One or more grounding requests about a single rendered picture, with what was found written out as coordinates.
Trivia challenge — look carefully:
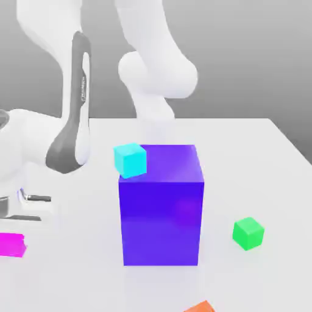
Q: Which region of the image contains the large purple box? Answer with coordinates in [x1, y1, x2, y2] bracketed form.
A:
[118, 144, 205, 267]

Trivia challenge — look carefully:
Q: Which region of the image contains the small green cube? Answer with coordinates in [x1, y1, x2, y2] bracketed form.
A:
[232, 216, 266, 252]

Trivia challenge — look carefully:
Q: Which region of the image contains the small orange cube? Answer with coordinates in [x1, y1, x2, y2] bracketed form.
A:
[182, 300, 217, 312]

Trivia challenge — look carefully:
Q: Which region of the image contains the small cyan cube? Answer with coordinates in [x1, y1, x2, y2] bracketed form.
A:
[113, 143, 147, 180]

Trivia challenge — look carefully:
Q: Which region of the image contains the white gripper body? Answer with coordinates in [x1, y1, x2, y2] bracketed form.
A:
[0, 213, 59, 234]

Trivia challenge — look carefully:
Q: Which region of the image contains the small magenta cube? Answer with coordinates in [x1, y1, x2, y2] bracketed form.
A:
[0, 232, 28, 258]

